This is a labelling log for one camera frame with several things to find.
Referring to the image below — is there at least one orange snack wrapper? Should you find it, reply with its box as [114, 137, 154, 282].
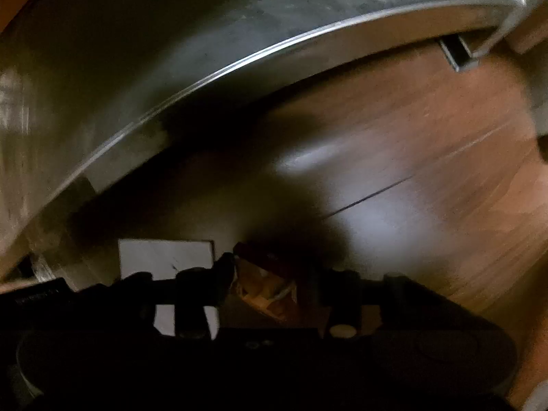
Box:
[231, 242, 300, 322]

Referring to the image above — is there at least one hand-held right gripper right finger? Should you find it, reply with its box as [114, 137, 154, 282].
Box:
[300, 269, 429, 339]

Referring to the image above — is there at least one white paper sheet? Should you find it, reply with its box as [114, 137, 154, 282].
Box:
[119, 240, 221, 341]

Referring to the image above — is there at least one metal tray bin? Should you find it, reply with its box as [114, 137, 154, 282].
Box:
[0, 0, 532, 283]

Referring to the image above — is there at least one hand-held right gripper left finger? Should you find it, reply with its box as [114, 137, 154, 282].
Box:
[128, 253, 236, 339]

